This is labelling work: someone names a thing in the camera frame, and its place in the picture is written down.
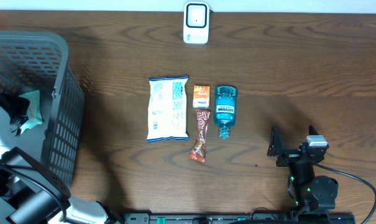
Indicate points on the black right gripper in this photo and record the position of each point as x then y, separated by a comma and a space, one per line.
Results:
276, 149

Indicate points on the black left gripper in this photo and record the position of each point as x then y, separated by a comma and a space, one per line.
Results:
12, 101

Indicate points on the teal wet wipes pack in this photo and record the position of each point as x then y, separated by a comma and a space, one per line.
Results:
33, 110

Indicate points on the teal mouthwash bottle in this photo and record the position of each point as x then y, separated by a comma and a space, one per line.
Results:
225, 109

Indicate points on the red orange candy bar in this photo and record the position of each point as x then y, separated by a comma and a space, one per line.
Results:
198, 151

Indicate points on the small orange tissue pack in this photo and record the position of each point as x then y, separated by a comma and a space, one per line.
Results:
201, 96

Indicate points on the cream snack bag blue edges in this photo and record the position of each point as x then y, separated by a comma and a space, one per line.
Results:
167, 109

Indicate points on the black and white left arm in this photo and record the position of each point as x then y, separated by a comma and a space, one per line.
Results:
32, 193

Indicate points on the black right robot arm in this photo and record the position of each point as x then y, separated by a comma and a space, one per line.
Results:
312, 193

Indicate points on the white barcode scanner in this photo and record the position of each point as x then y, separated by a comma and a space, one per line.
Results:
196, 23

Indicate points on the dark grey plastic basket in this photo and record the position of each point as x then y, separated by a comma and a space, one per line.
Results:
32, 61

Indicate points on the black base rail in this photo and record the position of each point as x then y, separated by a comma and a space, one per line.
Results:
257, 217

